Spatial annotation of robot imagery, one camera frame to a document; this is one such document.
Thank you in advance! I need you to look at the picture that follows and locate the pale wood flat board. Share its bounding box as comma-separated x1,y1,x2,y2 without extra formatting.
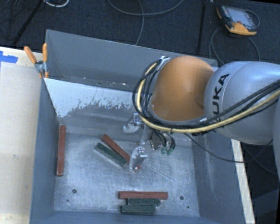
0,61,50,218

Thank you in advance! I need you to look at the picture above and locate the grey metal bin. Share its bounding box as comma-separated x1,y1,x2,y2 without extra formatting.
20,29,271,224

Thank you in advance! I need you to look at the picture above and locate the red-brown block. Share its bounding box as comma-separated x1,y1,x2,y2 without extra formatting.
53,124,71,178
96,133,145,173
117,186,170,206

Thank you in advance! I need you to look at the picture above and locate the dark green flat block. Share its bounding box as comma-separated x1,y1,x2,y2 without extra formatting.
92,142,131,169
125,195,162,210
119,201,157,218

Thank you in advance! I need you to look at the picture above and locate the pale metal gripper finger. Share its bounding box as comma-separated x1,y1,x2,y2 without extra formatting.
128,145,147,172
135,152,149,173

